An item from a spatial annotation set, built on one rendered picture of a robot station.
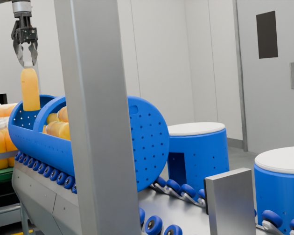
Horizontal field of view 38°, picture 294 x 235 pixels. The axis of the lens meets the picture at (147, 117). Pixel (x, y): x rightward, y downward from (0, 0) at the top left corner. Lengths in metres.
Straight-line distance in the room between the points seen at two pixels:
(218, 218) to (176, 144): 0.88
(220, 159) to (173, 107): 5.36
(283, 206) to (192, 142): 0.68
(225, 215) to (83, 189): 0.39
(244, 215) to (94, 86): 0.50
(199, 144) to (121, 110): 1.19
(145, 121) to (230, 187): 0.45
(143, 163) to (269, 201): 0.37
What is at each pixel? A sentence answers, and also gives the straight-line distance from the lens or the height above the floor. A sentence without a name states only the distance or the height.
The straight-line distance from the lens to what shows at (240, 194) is 0.89.
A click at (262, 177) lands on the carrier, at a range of 1.12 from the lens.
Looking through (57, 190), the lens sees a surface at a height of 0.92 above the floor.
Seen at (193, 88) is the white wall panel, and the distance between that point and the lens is 7.21.
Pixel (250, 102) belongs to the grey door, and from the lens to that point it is 5.91.
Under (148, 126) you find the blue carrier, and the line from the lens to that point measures 1.24.
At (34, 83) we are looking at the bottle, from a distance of 1.86.
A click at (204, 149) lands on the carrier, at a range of 1.70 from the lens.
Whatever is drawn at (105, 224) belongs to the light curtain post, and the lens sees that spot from 0.53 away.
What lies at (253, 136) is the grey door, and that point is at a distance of 5.98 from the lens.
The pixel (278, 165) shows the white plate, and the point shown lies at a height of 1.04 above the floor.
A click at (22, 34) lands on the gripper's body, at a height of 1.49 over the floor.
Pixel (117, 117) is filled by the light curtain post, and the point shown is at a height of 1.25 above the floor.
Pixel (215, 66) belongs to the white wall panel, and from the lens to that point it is 6.60.
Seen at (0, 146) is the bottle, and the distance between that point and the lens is 2.13.
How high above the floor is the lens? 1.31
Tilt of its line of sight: 7 degrees down
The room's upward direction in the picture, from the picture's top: 6 degrees counter-clockwise
